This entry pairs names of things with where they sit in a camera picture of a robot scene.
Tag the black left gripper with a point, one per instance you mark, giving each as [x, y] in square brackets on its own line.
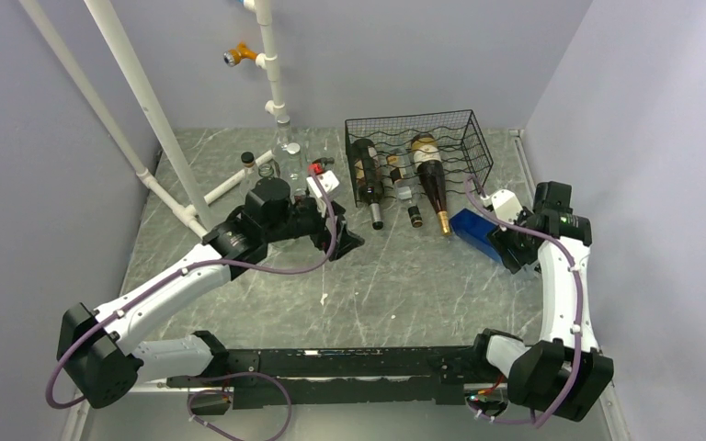
[345, 241]

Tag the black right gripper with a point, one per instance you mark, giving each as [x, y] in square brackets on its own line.
[502, 241]

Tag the blue square glass bottle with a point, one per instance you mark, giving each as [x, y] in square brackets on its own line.
[474, 229]

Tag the clear glass bottle silver cap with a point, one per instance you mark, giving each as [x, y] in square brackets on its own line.
[293, 169]

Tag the clear bottle black gold cap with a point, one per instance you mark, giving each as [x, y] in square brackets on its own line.
[404, 185]

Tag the clear bottle red black label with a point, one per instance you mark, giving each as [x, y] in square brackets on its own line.
[250, 174]

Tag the clear bottle black gold label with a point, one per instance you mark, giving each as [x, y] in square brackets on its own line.
[266, 171]

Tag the clear round glass bottle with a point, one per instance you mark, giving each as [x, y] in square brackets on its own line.
[284, 138]

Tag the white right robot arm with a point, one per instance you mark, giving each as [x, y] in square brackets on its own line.
[564, 373]

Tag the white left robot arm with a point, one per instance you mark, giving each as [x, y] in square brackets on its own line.
[104, 350]

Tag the dark green wine bottle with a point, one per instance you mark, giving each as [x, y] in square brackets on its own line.
[368, 179]

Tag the brown bottle gold foil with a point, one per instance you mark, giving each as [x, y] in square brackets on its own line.
[431, 174]

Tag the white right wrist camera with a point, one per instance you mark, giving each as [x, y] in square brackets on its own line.
[506, 206]

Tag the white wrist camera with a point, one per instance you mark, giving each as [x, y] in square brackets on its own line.
[506, 206]
[326, 180]

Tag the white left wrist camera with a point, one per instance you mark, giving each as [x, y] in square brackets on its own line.
[326, 180]

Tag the small black handled hammer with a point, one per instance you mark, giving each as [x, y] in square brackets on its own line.
[325, 161]

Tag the white pvc pipe frame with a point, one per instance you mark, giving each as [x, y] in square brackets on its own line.
[196, 216]

